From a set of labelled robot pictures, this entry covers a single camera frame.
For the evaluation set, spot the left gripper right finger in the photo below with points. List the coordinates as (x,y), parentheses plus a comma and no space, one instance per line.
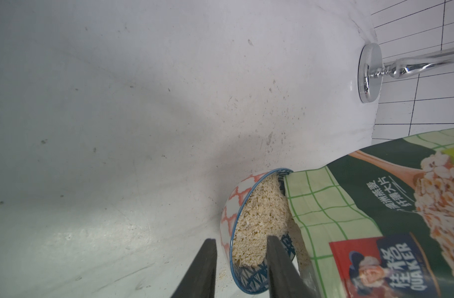
(284,280)

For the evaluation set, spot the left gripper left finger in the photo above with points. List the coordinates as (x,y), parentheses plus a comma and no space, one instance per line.
(199,280)

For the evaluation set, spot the blue patterned breakfast bowl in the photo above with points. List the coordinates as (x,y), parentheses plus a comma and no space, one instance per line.
(256,209)

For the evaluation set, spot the green Quaker oats bag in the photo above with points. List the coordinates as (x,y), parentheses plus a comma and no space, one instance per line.
(379,222)

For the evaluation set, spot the chrome glass holder stand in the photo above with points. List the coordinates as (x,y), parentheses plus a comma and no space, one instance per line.
(372,70)

